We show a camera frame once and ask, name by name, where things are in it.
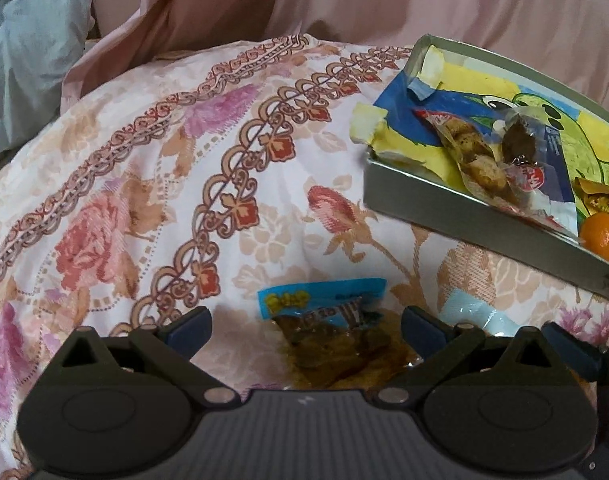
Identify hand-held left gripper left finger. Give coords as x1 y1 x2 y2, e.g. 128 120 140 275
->
58 306 241 408

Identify small orange fruit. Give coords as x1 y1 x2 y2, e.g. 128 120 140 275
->
579 212 609 264

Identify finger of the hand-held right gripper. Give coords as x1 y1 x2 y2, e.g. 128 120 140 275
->
542 321 603 382

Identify large pink curtain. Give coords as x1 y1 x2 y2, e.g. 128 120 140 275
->
59 0 609 122

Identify red-topped nugget snack packet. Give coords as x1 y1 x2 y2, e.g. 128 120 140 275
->
414 108 523 209

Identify blue-topped brown snack packet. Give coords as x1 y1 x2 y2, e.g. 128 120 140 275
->
257 277 425 392

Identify blue and white snack packet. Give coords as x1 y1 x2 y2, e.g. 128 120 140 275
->
533 122 581 237

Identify floral bedsheet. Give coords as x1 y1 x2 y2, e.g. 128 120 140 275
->
0 34 609 480

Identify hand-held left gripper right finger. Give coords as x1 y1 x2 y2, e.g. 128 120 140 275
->
375 306 558 409

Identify grey pillow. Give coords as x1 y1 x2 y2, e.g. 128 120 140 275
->
0 0 96 177

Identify gold candy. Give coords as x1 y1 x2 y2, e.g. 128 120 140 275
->
571 176 609 219

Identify light blue snack packet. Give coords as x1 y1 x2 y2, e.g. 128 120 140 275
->
437 287 521 339

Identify clear packet of dark fruit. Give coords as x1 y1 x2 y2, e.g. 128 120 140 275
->
499 107 548 194

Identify grey box with cartoon lining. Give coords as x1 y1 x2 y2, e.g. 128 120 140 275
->
349 34 609 307

